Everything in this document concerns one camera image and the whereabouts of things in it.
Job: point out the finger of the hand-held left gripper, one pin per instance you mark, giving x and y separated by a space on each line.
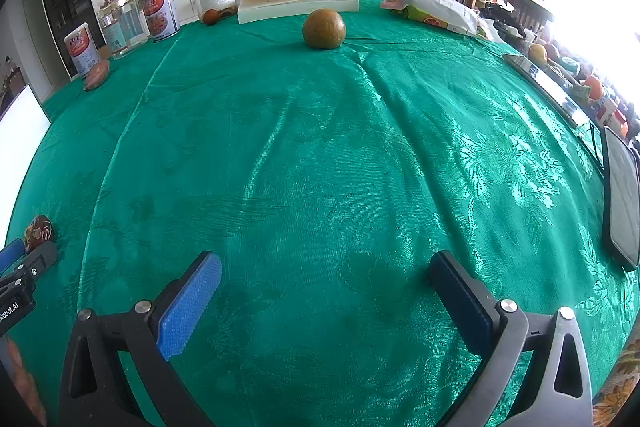
11 253
42 254

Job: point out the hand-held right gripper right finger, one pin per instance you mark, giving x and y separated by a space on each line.
460 302

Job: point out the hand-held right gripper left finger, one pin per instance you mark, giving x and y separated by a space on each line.
190 302

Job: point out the dark avocado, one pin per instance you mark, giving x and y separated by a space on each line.
40 229

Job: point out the brown-green round fruit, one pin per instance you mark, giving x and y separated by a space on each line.
324 29

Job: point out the green tablecloth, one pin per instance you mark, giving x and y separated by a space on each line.
325 182

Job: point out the reddish sweet potato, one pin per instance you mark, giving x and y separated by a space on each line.
96 75

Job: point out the black smartphone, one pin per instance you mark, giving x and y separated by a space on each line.
622 202

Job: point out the small red label can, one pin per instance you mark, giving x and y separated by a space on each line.
81 52

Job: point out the dark tablet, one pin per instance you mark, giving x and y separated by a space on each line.
550 89

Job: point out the clear glass jar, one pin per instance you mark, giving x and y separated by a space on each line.
122 32

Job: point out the fruit basket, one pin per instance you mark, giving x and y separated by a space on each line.
570 72

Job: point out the large red label can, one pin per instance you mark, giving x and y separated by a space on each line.
159 12

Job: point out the small brown fruit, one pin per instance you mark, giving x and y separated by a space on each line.
210 16

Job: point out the white plastic snack bag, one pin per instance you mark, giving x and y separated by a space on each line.
435 9

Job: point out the white book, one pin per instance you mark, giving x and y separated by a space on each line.
295 7

